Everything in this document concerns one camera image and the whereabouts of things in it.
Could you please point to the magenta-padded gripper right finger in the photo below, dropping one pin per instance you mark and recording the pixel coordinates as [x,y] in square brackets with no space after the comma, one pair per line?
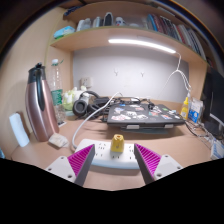
[150,160]

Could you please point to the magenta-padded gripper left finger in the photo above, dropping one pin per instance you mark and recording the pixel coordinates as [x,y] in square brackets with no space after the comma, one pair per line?
[78,161]

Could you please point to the yellow charger block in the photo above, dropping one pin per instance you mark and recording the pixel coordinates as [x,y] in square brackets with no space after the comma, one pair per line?
[117,143]

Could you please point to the white power strip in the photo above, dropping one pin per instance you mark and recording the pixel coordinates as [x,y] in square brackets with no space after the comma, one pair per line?
[106,158]

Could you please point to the grey laptop stand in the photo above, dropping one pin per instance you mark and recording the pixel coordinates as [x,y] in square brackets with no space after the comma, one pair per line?
[148,129]

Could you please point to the black laptop with stickers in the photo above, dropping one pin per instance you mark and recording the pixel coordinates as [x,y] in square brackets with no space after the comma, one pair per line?
[143,115]

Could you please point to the black headphones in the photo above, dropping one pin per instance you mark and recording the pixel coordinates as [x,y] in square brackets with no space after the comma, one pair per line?
[80,107]

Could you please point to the small yellow bottle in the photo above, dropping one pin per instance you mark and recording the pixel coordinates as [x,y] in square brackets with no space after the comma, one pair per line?
[184,110]

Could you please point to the pink thermos jug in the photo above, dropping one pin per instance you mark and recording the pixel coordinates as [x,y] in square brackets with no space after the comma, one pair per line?
[40,113]

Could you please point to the green and white plush toy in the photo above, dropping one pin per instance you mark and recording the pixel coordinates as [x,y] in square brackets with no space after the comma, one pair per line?
[69,98]

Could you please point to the blue and white box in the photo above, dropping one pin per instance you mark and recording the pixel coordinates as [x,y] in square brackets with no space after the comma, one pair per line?
[195,111]

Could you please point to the white and blue carton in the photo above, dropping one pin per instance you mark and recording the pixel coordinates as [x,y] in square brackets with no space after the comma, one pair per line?
[217,150]

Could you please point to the clear plastic water bottle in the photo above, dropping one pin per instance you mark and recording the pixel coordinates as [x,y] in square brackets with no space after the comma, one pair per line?
[57,83]

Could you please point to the black monitor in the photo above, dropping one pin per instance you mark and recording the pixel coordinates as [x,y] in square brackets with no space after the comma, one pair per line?
[215,96]

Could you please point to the white light bar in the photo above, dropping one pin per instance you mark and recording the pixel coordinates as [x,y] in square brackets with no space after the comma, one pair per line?
[140,43]

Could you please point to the wooden shelf unit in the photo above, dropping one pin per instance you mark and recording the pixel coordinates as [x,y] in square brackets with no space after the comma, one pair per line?
[96,36]

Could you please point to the white wall socket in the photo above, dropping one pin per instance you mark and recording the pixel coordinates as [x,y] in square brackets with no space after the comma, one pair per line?
[86,82]

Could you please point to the small wall hook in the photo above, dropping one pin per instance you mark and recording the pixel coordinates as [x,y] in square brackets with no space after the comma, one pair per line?
[142,73]

